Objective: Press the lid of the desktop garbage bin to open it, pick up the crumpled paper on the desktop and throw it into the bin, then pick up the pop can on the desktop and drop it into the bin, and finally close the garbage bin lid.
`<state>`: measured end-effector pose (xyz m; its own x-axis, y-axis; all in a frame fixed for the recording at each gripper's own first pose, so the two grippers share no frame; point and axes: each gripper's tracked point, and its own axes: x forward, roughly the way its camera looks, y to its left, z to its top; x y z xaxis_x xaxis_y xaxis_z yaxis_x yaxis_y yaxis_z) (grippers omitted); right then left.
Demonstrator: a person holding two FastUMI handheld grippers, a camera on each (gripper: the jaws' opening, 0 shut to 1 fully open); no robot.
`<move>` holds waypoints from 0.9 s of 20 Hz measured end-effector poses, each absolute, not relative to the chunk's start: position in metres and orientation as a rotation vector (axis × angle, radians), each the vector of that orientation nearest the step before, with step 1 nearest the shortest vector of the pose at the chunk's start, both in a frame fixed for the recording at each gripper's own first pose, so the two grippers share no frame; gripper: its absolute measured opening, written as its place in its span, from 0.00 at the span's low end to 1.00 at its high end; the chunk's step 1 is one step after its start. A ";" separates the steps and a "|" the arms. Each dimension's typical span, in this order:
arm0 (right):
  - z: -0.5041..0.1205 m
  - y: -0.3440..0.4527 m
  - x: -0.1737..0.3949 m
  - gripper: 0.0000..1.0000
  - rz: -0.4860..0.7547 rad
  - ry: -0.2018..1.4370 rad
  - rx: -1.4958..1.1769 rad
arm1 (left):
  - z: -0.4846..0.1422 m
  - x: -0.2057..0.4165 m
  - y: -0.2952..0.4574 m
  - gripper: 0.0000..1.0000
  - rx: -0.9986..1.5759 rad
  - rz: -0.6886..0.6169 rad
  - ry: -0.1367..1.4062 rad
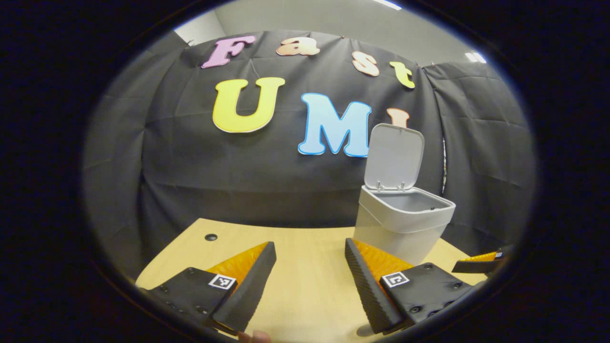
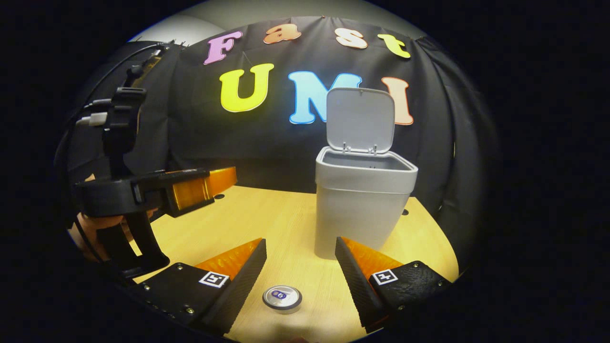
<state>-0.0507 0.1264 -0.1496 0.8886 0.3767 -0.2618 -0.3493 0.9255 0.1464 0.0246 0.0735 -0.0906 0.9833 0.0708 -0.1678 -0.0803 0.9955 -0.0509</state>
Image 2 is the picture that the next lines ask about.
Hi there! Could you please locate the white cable plug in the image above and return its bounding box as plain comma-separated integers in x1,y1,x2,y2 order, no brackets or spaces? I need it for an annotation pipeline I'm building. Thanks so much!
75,112,108,127

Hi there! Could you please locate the black backdrop cloth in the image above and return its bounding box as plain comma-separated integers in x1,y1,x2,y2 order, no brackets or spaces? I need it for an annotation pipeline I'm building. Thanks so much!
67,17,498,258

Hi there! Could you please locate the white desktop garbage bin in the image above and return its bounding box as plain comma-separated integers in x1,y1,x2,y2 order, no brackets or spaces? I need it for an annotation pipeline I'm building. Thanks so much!
315,87,419,261

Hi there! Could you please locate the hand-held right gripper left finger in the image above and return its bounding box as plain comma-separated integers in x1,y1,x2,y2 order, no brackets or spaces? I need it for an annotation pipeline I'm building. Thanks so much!
128,238,267,336

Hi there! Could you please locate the wooden desktop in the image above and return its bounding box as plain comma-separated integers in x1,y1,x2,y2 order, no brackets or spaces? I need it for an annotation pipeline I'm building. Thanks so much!
129,185,459,343

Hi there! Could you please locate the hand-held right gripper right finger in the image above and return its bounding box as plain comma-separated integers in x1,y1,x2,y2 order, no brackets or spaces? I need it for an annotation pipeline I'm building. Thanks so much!
335,236,452,333

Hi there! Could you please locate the silver pop can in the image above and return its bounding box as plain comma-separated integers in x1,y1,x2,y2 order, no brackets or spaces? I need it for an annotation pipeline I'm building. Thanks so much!
262,285,303,315

